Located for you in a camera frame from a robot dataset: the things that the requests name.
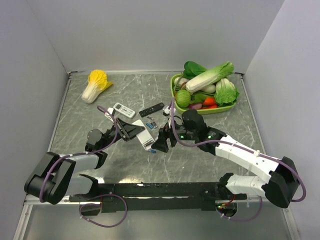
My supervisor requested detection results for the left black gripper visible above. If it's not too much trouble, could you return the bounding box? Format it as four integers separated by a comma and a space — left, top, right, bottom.
99, 117, 145, 151

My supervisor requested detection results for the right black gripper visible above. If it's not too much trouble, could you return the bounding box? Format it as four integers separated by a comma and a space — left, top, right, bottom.
151, 116, 198, 152

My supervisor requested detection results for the white grey-faced remote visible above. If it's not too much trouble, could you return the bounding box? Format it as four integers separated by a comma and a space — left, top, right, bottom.
132, 119, 155, 151

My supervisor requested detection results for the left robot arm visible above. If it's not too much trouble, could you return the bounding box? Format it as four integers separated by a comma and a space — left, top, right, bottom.
24, 118, 145, 205

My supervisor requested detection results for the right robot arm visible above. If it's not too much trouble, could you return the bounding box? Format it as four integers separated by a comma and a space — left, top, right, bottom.
151, 107, 300, 209

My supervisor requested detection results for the black slim remote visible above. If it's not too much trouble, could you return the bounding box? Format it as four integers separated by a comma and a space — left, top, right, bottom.
139, 102, 165, 118

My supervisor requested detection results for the white air conditioner remote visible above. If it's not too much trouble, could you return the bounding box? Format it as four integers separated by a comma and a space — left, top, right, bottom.
113, 102, 136, 119

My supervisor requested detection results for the blue battery in cluster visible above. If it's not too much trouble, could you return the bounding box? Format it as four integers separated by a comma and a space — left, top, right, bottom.
146, 123, 153, 129

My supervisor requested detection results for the round green cabbage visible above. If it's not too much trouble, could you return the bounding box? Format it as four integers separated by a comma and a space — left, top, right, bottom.
175, 89, 192, 108

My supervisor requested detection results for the purple onion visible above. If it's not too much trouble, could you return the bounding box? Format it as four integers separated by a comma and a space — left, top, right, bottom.
188, 103, 203, 110

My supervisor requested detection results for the brown mushroom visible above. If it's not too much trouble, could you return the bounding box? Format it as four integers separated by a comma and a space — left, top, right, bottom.
180, 82, 187, 90

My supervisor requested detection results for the yellow napa cabbage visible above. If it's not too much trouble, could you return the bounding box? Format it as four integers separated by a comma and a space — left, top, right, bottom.
81, 69, 113, 104

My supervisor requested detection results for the orange carrot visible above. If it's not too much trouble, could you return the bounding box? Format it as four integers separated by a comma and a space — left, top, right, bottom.
202, 97, 216, 106

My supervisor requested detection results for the white garlic bulb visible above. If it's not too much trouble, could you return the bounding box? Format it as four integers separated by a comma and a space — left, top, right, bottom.
173, 77, 189, 87

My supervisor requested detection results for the green plastic basket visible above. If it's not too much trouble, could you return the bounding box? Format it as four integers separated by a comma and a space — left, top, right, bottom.
170, 73, 236, 115

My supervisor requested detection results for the white radish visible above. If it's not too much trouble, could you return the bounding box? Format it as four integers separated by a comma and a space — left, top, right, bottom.
201, 84, 216, 94

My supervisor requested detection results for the dark green spinach leaf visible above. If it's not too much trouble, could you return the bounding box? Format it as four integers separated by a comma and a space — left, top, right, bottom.
183, 61, 207, 80

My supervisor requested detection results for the green bok choy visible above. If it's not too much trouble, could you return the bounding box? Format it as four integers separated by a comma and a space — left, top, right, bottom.
214, 78, 240, 107

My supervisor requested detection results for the long green napa cabbage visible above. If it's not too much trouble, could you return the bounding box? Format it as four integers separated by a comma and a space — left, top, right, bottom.
186, 61, 234, 94

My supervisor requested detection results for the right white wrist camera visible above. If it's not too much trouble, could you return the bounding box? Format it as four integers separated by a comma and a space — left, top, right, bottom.
162, 105, 172, 117

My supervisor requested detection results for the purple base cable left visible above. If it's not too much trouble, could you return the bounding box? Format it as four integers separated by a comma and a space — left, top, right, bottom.
79, 194, 128, 228

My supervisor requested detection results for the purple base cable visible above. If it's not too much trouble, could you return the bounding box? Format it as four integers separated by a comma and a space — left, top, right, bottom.
216, 196, 263, 222
79, 194, 128, 228

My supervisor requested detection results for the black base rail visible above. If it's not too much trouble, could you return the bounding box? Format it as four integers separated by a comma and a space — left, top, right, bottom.
69, 182, 247, 213

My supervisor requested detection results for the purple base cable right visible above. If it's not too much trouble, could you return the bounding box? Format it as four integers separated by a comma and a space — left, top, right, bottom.
216, 196, 263, 222

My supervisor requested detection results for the aluminium frame rail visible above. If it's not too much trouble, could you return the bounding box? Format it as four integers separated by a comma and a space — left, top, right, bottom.
23, 194, 70, 206

